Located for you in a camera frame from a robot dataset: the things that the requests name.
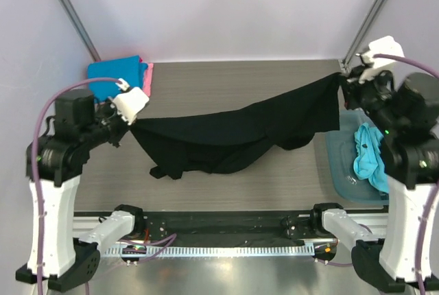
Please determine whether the aluminium frame rail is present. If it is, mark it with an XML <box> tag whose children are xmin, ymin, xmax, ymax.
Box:
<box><xmin>73</xmin><ymin>213</ymin><xmax>388</xmax><ymax>237</ymax></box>

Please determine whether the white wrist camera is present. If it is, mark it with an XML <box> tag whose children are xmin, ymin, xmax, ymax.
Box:
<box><xmin>355</xmin><ymin>35</ymin><xmax>405</xmax><ymax>85</ymax></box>
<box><xmin>109</xmin><ymin>78</ymin><xmax>150</xmax><ymax>126</ymax></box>

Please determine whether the white slotted cable duct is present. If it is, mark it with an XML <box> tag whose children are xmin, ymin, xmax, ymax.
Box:
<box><xmin>102</xmin><ymin>244</ymin><xmax>315</xmax><ymax>259</ymax></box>

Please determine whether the right aluminium corner post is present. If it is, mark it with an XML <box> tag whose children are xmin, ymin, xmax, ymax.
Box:
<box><xmin>341</xmin><ymin>0</ymin><xmax>387</xmax><ymax>67</ymax></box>

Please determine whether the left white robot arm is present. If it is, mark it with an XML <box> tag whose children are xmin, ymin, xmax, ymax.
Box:
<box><xmin>15</xmin><ymin>87</ymin><xmax>149</xmax><ymax>293</ymax></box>

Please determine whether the folded pink t shirt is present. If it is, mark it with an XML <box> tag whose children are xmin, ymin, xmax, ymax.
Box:
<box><xmin>143</xmin><ymin>63</ymin><xmax>154</xmax><ymax>97</ymax></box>

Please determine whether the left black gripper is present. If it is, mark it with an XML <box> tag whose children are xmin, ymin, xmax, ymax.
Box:
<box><xmin>80</xmin><ymin>96</ymin><xmax>137</xmax><ymax>150</ymax></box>

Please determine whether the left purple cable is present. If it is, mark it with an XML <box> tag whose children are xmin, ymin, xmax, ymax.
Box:
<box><xmin>32</xmin><ymin>77</ymin><xmax>178</xmax><ymax>295</ymax></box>

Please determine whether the black t shirt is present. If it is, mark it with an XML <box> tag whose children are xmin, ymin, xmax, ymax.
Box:
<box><xmin>131</xmin><ymin>73</ymin><xmax>340</xmax><ymax>180</ymax></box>

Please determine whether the folded blue t shirt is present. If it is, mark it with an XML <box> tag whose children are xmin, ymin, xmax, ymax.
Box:
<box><xmin>87</xmin><ymin>56</ymin><xmax>148</xmax><ymax>102</ymax></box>

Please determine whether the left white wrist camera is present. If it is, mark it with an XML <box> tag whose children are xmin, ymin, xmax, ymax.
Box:
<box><xmin>109</xmin><ymin>78</ymin><xmax>150</xmax><ymax>126</ymax></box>

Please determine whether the left aluminium corner post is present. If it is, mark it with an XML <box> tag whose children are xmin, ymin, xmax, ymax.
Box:
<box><xmin>59</xmin><ymin>0</ymin><xmax>101</xmax><ymax>62</ymax></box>

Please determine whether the translucent blue plastic bin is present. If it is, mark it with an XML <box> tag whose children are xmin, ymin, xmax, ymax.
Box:
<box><xmin>324</xmin><ymin>110</ymin><xmax>388</xmax><ymax>205</ymax></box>

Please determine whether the aluminium corner post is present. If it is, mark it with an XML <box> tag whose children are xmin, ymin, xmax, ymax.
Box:
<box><xmin>59</xmin><ymin>0</ymin><xmax>101</xmax><ymax>62</ymax></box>
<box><xmin>341</xmin><ymin>0</ymin><xmax>387</xmax><ymax>67</ymax></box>

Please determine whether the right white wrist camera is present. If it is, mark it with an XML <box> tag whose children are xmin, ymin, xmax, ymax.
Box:
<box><xmin>355</xmin><ymin>35</ymin><xmax>405</xmax><ymax>85</ymax></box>

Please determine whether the crumpled light blue t shirt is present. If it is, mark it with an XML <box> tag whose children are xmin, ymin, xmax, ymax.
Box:
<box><xmin>353</xmin><ymin>123</ymin><xmax>390</xmax><ymax>193</ymax></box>

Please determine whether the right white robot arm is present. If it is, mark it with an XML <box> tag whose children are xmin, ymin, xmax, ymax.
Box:
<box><xmin>309</xmin><ymin>71</ymin><xmax>438</xmax><ymax>294</ymax></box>

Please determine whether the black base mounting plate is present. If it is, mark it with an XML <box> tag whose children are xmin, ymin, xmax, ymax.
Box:
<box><xmin>144</xmin><ymin>211</ymin><xmax>333</xmax><ymax>248</ymax></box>

